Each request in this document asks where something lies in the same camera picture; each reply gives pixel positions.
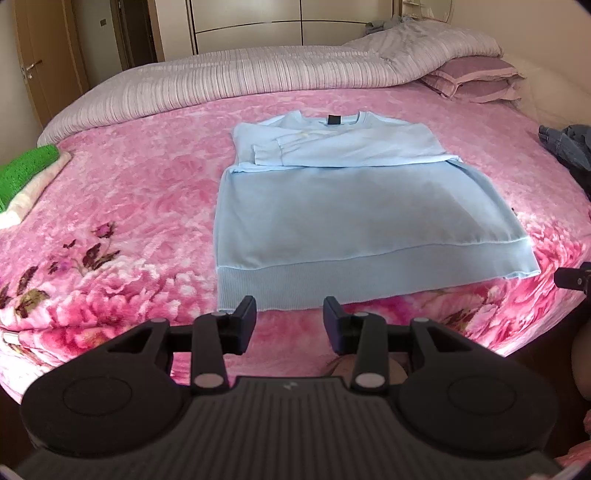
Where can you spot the mauve pillow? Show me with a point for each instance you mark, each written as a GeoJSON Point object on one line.
{"type": "Point", "coordinates": [475, 79]}

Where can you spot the cream padded headboard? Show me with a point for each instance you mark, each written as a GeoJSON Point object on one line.
{"type": "Point", "coordinates": [547, 97]}

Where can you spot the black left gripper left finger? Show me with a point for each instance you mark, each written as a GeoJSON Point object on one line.
{"type": "Point", "coordinates": [207, 339]}

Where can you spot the striped lilac quilt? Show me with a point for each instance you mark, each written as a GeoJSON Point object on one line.
{"type": "Point", "coordinates": [402, 54]}

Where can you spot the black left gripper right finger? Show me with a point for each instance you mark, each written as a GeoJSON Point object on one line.
{"type": "Point", "coordinates": [371, 339]}

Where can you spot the light blue sweatshirt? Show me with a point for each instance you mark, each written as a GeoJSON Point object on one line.
{"type": "Point", "coordinates": [359, 208]}

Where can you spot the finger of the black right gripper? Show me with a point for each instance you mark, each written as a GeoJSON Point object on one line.
{"type": "Point", "coordinates": [575, 279]}

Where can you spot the cream wardrobe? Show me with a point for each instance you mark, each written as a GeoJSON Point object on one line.
{"type": "Point", "coordinates": [191, 27]}

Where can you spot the pink floral blanket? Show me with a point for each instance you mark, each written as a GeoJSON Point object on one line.
{"type": "Point", "coordinates": [123, 234]}

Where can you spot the green and white towel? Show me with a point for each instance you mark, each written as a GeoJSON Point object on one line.
{"type": "Point", "coordinates": [25, 178]}

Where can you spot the blue denim jeans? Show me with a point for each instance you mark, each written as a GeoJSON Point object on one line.
{"type": "Point", "coordinates": [571, 146]}

